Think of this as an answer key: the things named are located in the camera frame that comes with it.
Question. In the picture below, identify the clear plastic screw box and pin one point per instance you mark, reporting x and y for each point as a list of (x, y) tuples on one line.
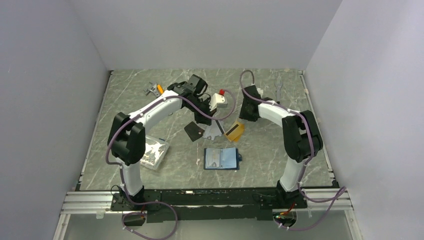
[(155, 151)]

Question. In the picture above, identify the silver card stack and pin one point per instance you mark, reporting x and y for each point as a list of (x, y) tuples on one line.
[(214, 130)]

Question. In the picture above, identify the single silver card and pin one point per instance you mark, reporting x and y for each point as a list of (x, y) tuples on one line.
[(212, 158)]

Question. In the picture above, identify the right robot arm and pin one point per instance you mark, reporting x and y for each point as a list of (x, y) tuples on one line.
[(301, 137)]

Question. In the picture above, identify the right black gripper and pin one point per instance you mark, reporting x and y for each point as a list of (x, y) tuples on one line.
[(243, 115)]

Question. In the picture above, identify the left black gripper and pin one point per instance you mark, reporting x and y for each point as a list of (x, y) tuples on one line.
[(203, 119)]

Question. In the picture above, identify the grey wrench black handle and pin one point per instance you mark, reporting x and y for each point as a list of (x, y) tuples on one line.
[(278, 89)]

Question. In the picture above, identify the blue leather card holder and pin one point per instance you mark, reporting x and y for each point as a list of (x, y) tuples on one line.
[(230, 159)]

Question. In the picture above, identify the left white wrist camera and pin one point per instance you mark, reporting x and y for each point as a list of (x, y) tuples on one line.
[(218, 100)]

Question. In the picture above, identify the black card stack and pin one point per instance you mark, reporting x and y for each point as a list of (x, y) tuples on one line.
[(193, 131)]

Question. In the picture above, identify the red adjustable wrench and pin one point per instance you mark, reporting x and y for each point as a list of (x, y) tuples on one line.
[(155, 89)]

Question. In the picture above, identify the aluminium frame rail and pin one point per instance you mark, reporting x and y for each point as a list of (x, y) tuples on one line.
[(100, 203)]

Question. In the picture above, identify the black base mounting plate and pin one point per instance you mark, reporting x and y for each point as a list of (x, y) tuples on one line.
[(260, 203)]

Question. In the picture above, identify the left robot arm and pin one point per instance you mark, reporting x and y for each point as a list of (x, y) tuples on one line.
[(127, 138)]

